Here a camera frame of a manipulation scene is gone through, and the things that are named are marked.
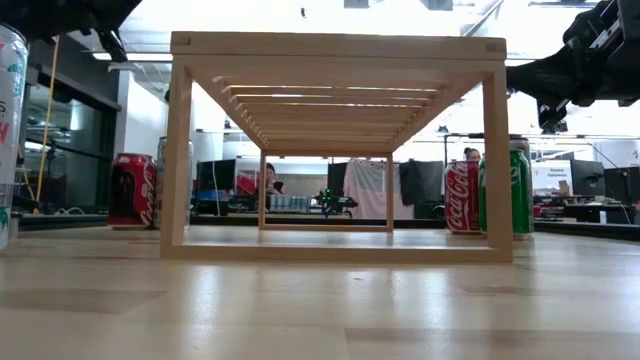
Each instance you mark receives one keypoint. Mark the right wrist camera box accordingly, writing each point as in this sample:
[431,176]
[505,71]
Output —
[551,117]

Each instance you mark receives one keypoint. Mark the ceiling light fixture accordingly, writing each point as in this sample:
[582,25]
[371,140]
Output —
[132,56]

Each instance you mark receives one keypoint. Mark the black metal table frame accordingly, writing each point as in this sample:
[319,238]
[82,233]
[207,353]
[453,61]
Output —
[75,221]

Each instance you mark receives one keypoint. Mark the black office desk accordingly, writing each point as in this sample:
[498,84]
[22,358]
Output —
[585,212]

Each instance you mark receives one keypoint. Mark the white sign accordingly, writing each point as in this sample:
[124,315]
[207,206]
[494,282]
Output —
[551,175]

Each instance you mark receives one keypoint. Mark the person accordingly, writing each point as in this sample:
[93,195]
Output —
[471,154]
[273,182]

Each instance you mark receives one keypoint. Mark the green soda can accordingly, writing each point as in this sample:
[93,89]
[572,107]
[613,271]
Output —
[522,195]

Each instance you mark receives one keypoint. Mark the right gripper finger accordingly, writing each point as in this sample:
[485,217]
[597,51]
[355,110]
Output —
[545,77]

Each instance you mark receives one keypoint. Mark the tall white can black lid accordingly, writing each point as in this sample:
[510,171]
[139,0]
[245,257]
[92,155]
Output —
[10,125]
[160,167]
[520,143]

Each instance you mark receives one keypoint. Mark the red Coca-Cola can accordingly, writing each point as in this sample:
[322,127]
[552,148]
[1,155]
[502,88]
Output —
[461,200]
[131,192]

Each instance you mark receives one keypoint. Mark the red poster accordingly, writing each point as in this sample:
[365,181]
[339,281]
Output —
[246,182]

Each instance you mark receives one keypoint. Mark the dark grey cloth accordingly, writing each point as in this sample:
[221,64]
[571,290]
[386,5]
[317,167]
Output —
[422,182]

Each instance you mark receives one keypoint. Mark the row of pale blue cans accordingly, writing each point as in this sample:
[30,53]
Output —
[289,202]

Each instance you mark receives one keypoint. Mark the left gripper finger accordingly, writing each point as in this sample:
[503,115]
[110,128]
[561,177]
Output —
[105,10]

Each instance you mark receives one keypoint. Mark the slatted wooden shelf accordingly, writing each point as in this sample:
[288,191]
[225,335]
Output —
[340,47]

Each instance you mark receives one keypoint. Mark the pink cloth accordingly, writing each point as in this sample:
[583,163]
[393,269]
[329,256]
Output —
[367,190]

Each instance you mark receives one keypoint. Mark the black device with green light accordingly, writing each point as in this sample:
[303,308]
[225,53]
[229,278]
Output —
[334,201]

